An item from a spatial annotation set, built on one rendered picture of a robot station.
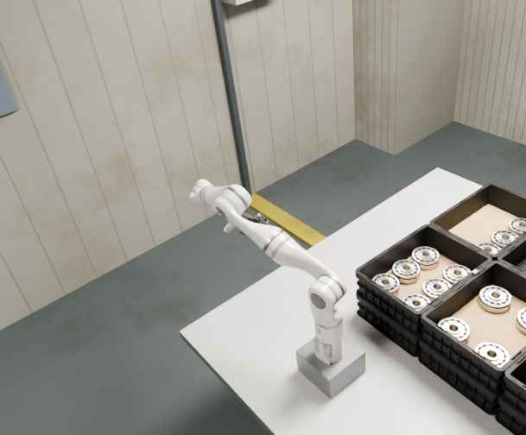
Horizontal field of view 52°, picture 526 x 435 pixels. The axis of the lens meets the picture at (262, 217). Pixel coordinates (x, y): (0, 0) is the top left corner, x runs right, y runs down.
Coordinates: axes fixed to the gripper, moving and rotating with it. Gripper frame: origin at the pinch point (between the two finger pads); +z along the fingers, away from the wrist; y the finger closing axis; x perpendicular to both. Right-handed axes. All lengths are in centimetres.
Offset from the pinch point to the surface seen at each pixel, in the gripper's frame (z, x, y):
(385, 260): 37.0, 6.6, -28.7
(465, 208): 64, -29, -45
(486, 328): 63, 31, -50
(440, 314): 49, 30, -43
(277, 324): 19.4, 28.4, 10.5
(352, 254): 42.1, -14.9, -1.8
